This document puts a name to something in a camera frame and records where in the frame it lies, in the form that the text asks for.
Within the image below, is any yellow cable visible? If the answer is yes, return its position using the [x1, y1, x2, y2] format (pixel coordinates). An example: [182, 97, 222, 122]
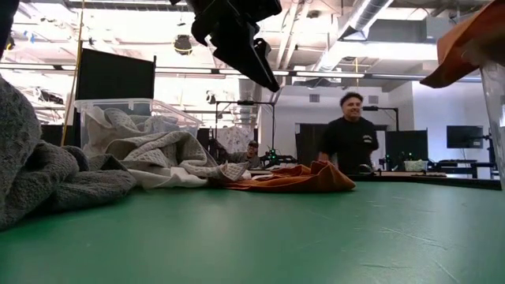
[59, 0, 87, 148]

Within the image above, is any black divider panel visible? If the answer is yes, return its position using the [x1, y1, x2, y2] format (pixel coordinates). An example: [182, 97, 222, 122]
[384, 129, 430, 172]

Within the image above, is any round black ceiling fixture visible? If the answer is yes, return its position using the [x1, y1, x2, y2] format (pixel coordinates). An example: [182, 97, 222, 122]
[172, 34, 195, 57]

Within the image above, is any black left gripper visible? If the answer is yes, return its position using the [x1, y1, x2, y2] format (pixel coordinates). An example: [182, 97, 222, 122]
[185, 0, 283, 94]

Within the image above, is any standing person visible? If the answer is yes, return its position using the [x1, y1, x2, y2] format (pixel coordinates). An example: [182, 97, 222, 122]
[316, 91, 380, 177]

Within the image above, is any white container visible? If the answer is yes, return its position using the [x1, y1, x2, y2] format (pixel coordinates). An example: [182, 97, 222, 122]
[403, 159, 430, 173]

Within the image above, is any robot with green light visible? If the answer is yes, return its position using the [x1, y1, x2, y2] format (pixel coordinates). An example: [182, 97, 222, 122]
[260, 148, 299, 170]

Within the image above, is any distant work table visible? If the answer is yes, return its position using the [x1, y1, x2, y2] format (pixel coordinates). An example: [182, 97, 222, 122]
[428, 159, 499, 175]

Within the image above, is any black stand frame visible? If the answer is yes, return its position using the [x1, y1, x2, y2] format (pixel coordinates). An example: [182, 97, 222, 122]
[361, 105, 400, 132]
[214, 99, 277, 159]

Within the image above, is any seated person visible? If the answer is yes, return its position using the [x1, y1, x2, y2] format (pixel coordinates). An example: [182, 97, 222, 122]
[225, 139, 264, 170]

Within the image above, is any clear plastic bin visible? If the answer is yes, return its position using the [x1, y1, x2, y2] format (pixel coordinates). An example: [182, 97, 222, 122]
[73, 97, 204, 159]

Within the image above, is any wall mounted black monitor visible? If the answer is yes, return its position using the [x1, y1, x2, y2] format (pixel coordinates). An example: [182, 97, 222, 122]
[446, 125, 484, 150]

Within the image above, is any grey waffle towel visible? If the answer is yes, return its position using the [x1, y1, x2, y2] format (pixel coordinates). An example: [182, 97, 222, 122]
[0, 76, 138, 233]

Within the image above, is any white plain towel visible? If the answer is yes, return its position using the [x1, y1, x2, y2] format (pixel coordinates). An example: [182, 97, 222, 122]
[126, 165, 212, 190]

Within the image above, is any black standing panel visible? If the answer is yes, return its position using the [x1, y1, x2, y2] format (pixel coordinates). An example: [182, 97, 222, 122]
[74, 47, 158, 102]

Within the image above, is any orange towel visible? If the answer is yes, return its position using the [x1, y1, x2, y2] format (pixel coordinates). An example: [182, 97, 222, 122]
[419, 0, 505, 90]
[223, 159, 357, 194]

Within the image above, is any silver ceiling duct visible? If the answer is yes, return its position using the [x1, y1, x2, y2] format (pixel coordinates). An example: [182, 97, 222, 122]
[313, 0, 395, 74]

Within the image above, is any white waffle towel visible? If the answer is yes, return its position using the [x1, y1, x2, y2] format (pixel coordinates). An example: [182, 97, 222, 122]
[83, 106, 198, 159]
[104, 129, 253, 186]

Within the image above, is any green table mat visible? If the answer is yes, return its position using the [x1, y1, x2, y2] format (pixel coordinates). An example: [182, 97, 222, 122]
[0, 180, 505, 284]

